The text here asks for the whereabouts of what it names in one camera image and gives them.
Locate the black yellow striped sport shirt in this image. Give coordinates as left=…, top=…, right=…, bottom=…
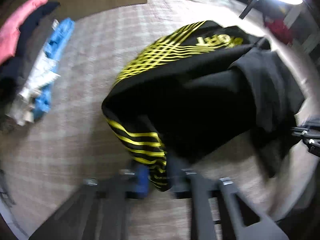
left=101, top=21, right=304, bottom=191

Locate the checkered woven rug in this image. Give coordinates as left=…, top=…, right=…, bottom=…
left=1, top=0, right=319, bottom=239

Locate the red cloth bag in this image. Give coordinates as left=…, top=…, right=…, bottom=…
left=264, top=20, right=293, bottom=45

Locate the white collared shirt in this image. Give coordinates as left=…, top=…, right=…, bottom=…
left=6, top=20, right=59, bottom=126

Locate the black tripod stand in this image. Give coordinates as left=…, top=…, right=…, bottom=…
left=239, top=0, right=259, bottom=20

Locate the blue folded shirt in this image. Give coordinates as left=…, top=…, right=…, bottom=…
left=33, top=18, right=75, bottom=120

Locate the navy folded garment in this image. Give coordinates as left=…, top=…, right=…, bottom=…
left=1, top=1, right=60, bottom=107

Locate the pink folded garment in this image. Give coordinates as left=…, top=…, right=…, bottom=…
left=0, top=0, right=48, bottom=64

